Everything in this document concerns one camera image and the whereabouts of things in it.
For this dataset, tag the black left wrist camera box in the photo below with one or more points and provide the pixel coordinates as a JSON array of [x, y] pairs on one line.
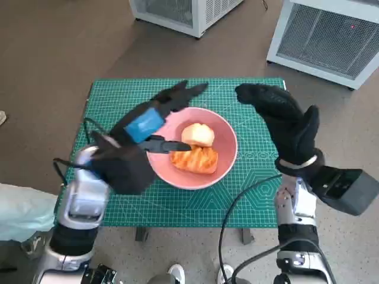
[[124, 168]]

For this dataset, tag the white shoe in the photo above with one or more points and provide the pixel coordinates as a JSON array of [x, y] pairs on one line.
[[225, 273], [177, 273]]

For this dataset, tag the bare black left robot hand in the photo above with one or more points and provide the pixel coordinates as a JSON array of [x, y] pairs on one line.
[[145, 124]]

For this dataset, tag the pink bowl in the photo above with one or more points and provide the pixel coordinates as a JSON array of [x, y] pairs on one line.
[[225, 154]]

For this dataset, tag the person's shoe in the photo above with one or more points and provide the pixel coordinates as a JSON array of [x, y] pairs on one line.
[[2, 116]]

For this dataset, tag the person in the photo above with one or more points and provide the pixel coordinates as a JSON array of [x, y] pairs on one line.
[[17, 213]]

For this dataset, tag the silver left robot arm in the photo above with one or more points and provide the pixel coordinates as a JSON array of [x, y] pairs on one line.
[[83, 204]]

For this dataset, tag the black robot waist mount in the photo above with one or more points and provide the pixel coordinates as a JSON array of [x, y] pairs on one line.
[[100, 275]]

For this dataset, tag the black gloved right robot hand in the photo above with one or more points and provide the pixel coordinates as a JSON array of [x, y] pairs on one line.
[[287, 127]]

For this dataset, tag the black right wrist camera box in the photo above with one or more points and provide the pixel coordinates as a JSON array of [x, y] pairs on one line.
[[346, 189]]

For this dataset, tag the round toy bread bun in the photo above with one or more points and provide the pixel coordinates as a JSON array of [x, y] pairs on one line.
[[198, 134]]

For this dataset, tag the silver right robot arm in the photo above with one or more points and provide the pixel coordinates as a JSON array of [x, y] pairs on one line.
[[299, 207]]

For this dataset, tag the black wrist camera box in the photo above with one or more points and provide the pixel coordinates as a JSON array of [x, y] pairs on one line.
[[346, 189], [124, 168]]

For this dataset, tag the small white mesh cabinet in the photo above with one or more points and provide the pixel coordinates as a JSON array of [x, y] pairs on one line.
[[195, 16]]

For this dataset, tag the large white mesh cabinet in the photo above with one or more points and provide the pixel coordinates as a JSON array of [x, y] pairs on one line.
[[325, 38]]

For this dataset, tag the orange toy croissant bread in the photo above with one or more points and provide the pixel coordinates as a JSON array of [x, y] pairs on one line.
[[198, 161]]

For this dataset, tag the green cutting mat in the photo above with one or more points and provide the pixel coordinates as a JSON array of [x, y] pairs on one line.
[[177, 207]]

